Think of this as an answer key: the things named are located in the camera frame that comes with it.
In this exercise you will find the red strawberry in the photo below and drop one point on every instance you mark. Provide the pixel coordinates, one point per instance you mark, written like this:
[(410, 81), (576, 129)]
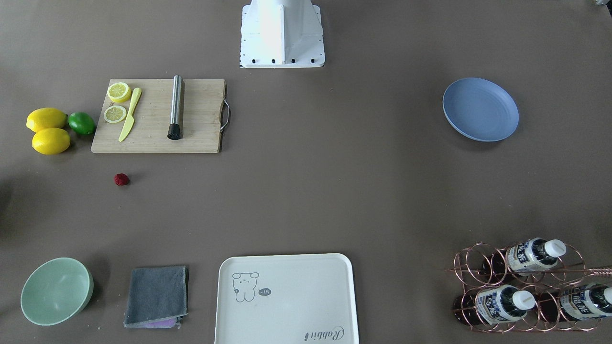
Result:
[(121, 179)]

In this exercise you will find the blue plate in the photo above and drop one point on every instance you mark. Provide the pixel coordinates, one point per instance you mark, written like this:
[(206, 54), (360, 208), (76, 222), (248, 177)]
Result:
[(480, 110)]

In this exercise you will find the wooden cutting board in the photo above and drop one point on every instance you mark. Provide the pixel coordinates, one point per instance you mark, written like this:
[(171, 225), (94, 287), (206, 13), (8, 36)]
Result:
[(202, 120)]

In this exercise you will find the cream rabbit tray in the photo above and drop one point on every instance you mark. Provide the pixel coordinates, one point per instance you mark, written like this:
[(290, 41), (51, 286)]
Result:
[(287, 299)]

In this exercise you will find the steel muddler black tip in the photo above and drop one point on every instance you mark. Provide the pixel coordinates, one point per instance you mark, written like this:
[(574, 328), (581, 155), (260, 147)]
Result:
[(174, 131)]

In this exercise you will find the yellow plastic knife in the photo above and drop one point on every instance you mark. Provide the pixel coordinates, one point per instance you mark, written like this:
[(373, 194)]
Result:
[(129, 119)]

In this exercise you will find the grey folded cloth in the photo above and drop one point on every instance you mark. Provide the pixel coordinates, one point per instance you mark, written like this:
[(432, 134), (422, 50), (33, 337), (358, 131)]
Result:
[(157, 297)]

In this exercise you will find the lemon slice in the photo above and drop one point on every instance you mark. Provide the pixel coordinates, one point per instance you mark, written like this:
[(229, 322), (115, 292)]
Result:
[(115, 114)]

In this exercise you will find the lemon half on board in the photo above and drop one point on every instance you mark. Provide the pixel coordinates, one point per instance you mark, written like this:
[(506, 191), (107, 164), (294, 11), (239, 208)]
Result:
[(119, 92)]

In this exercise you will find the lower bottle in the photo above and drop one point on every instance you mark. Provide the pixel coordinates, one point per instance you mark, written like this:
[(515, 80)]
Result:
[(591, 301), (492, 306)]

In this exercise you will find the green lime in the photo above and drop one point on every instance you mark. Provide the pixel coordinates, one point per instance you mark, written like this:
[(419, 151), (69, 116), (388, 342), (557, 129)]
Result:
[(81, 123)]

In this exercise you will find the top bottle in rack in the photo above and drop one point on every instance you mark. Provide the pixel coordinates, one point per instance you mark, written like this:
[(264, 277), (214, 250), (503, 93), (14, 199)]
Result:
[(534, 255)]

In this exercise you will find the lower whole lemon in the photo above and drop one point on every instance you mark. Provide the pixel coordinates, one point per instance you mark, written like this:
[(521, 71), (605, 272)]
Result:
[(51, 141)]

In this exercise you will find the whole lemon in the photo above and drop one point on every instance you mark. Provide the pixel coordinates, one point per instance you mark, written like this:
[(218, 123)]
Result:
[(45, 118), (51, 141)]

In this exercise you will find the upper whole lemon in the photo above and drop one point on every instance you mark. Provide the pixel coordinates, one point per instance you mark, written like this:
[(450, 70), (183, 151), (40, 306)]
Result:
[(45, 118)]

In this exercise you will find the green bowl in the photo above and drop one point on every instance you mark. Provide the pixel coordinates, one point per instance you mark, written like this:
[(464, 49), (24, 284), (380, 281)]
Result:
[(56, 291)]

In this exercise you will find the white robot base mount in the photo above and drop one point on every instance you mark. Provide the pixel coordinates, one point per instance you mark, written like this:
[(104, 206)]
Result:
[(281, 34)]

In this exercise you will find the copper wire bottle rack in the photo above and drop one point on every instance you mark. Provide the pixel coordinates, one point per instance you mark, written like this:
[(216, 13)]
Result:
[(473, 267)]

